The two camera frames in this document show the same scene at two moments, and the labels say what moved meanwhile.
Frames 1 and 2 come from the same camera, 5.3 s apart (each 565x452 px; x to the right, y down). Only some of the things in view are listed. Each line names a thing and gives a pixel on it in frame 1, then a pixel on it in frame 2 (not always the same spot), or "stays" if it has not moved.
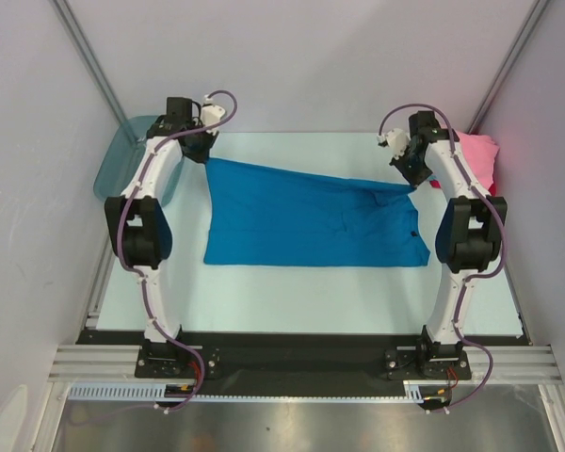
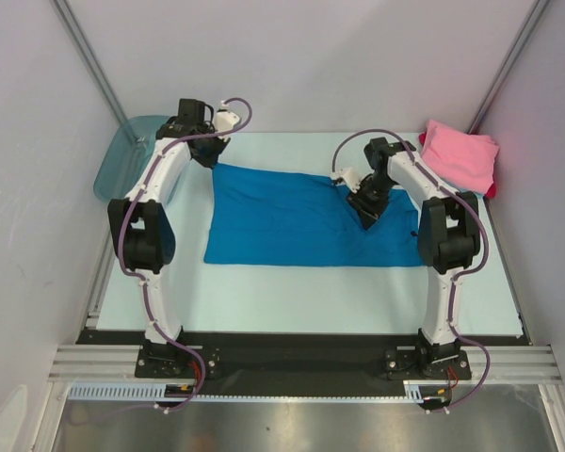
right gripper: (412, 169) to (370, 202)
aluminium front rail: (522, 364) stays
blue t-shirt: (264, 214) stays
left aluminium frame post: (74, 34) stays
